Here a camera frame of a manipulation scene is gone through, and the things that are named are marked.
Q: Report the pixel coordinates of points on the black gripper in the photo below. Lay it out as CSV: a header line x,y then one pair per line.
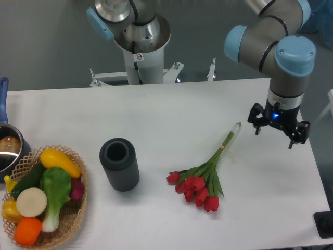
x,y
281,119

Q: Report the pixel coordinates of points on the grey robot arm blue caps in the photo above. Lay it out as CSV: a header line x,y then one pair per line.
x,y
272,48

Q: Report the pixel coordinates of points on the red tulip bouquet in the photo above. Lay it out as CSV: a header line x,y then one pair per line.
x,y
201,184

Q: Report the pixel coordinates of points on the black device at edge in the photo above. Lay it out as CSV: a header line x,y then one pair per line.
x,y
323,221

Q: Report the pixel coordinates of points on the dark grey ribbed vase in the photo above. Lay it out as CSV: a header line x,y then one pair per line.
x,y
119,161

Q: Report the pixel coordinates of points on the purple red radish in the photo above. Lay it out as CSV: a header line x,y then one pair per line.
x,y
77,190

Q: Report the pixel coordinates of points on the woven wicker basket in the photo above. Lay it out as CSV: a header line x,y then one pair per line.
x,y
71,214

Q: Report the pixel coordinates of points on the green bok choy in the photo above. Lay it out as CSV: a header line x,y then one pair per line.
x,y
56,184

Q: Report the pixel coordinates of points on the yellow squash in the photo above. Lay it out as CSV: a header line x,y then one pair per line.
x,y
54,158

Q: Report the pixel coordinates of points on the dark green cucumber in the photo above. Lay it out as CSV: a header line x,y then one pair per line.
x,y
30,180

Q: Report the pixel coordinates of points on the cream round disc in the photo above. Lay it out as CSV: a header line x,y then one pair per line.
x,y
31,202

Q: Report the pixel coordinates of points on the orange fruit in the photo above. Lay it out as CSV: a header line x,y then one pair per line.
x,y
27,231

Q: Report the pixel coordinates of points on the yellow banana tip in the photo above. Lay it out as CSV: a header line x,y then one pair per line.
x,y
9,183

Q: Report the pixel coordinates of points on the yellow bell pepper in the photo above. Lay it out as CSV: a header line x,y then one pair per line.
x,y
10,212

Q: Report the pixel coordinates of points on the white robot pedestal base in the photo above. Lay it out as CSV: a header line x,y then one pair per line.
x,y
141,33

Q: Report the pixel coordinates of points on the blue handled saucepan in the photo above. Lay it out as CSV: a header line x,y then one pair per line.
x,y
13,145

